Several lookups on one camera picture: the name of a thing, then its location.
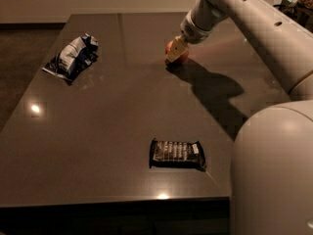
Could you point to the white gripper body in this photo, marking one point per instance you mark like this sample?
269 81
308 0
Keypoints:
195 31

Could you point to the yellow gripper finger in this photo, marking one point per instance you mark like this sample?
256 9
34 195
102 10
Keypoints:
177 50

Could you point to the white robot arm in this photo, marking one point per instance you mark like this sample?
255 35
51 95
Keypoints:
271 170

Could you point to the crumpled blue white chip bag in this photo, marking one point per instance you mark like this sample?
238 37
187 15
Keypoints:
76 57

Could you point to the black snack bar wrapper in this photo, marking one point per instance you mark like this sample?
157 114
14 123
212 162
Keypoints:
177 154

